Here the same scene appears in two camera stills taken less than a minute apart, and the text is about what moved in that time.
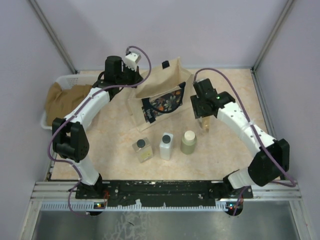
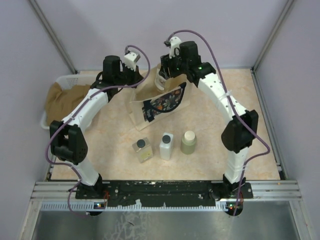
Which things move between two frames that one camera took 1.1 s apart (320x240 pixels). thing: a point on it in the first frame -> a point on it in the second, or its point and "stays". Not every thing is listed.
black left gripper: [136, 75] stays
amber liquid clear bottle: [206, 123] -> [159, 81]
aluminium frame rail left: [59, 45] stays
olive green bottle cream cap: [188, 142] stays
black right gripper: [198, 113] -> [165, 71]
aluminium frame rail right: [253, 69] stays
